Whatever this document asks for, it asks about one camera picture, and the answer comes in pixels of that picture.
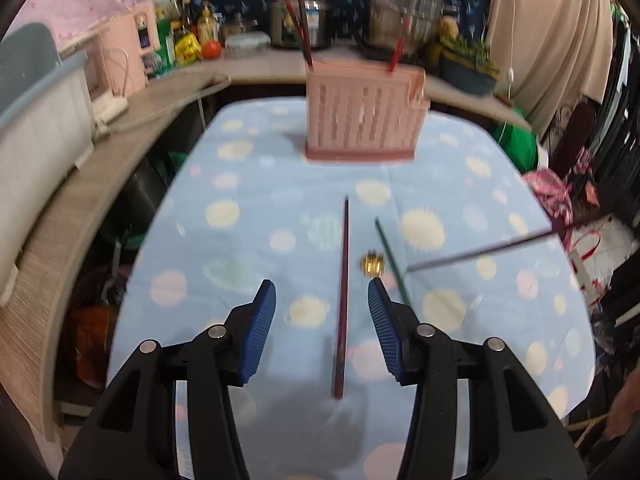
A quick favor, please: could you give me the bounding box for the small gold fork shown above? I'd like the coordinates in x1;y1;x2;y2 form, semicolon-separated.
359;252;385;278

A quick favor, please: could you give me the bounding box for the pink perforated utensil holder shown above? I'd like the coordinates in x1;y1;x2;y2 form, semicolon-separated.
305;60;431;162

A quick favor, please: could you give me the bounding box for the red green yellow chopstick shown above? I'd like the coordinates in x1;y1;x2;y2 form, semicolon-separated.
283;0;304;54

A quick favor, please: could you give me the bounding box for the person's left hand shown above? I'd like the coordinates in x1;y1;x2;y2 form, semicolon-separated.
604;367;640;440

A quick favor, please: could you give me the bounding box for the blue patterned tablecloth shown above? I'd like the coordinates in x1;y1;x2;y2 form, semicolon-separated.
106;102;597;480

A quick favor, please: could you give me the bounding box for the pink floral cloth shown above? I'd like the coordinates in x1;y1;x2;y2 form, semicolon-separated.
523;168;574;226

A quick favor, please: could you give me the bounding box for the green plastic bag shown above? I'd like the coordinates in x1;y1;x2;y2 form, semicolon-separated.
491;122;538;174

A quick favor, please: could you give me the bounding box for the blue basin with greens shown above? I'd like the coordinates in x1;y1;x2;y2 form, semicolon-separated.
438;36;500;96

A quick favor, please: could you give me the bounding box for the red tomato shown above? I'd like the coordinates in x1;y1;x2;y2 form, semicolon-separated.
201;40;222;60

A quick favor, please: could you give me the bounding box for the clear food container green lid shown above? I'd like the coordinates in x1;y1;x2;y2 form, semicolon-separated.
224;32;271;58

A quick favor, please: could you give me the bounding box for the yellow snack packet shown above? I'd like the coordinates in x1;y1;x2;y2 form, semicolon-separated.
175;32;202;66

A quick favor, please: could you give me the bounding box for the white dish rack box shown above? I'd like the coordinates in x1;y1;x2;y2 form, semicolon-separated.
1;23;94;304

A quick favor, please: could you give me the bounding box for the yellow oil bottle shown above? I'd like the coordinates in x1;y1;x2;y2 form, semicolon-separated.
198;1;218;46

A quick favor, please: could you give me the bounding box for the small lidded steel pot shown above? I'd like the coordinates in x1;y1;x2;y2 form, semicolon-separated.
220;13;257;44

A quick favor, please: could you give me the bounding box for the stacked steel steamer pot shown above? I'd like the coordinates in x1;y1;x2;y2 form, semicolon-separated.
364;0;444;56

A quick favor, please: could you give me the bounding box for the silver rice cooker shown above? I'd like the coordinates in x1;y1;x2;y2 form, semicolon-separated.
270;0;334;50

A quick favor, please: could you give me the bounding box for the pink electric kettle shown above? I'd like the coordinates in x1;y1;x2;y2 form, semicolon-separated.
93;0;160;96

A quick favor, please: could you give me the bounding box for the beige curtain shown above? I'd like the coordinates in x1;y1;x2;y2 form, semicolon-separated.
486;0;613;134

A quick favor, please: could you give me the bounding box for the white carton box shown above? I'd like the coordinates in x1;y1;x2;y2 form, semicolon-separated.
150;0;181;21

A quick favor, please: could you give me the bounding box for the white power cable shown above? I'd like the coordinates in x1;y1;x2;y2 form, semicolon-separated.
94;46;232;134

